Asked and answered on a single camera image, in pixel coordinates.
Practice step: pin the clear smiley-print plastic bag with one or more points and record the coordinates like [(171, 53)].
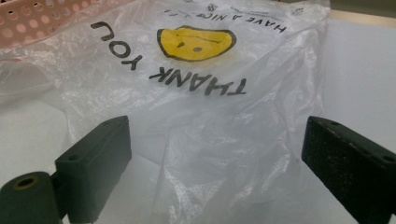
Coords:
[(199, 124)]

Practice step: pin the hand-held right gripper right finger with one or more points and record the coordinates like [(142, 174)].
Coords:
[(348, 174)]

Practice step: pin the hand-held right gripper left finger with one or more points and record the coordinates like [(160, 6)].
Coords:
[(93, 168)]

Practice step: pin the pink perforated plastic basket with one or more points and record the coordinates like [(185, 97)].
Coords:
[(28, 25)]

